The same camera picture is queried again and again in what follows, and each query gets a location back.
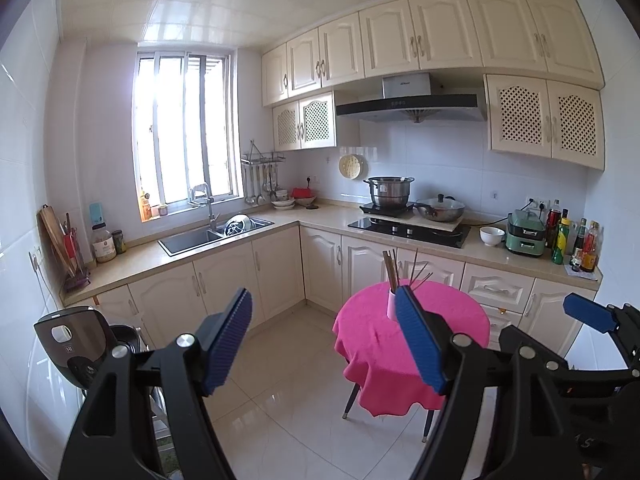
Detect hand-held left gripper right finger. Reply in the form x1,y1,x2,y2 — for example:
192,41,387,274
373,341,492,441
395,285,583,480

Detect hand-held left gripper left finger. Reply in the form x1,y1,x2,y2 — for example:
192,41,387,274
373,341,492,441
67,287,253,480

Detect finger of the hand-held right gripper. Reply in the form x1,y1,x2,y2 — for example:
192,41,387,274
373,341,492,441
499,326,640,391
562,292,640,361

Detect bundle of wooden chopsticks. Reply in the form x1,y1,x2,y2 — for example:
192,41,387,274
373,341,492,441
382,247,433,293

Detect pink tablecloth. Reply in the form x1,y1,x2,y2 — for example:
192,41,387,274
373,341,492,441
333,280,491,417

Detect row of condiment bottles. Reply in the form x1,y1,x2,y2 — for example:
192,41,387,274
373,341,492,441
545,200,601,273

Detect small round table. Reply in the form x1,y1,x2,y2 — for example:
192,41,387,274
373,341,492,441
342,384,432,443

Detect green electric cooker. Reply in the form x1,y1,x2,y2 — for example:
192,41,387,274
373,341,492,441
505,210,547,259

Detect black glass gas hob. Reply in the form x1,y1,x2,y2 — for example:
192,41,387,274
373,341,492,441
347,216,472,250

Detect stainless steel sink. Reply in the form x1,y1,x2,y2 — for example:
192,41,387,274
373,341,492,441
158,215,276,256

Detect white storage rack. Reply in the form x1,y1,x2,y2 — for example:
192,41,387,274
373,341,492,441
147,385,183,480

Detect beige slab board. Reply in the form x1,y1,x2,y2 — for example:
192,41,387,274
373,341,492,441
370,210,463,233

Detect metal kitchen faucet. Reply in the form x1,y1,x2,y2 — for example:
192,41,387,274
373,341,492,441
189,182,216,233

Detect wok with glass lid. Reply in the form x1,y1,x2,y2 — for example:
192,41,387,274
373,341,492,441
414,193,467,222

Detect black induction cooker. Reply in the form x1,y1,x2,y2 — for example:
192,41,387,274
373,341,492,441
359,201,416,217

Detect stainless steel stock pot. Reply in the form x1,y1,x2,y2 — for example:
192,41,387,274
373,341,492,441
363,176,416,209

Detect large labelled glass jar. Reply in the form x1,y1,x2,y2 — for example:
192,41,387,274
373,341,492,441
91,222,118,264

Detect cutting board stand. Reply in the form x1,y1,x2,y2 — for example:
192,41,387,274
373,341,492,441
62,267,93,291

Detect round cream steamer tray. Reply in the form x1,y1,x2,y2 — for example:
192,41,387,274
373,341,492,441
338,154,367,180

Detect large lattice door cabinet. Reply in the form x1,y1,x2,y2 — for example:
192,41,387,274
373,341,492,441
484,74,606,171

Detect wooden cutting board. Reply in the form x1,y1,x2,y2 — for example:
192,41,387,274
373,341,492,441
39,204,76,281

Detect kitchen window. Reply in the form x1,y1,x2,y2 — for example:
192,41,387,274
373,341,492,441
132,47,246,221

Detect small lattice door cabinet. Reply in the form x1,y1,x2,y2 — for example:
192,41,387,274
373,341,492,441
272,91,337,152

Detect black steel range hood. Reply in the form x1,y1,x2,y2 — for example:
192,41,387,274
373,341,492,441
335,72,488,123

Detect red handled kitchen tool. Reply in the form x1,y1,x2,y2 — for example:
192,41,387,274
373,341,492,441
62,215,81,276

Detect metal wall utensil rack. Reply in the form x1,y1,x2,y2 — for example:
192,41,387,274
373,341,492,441
241,140,287,166

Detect cream upper wall cabinets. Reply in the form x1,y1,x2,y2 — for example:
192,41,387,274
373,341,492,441
261,0,606,108

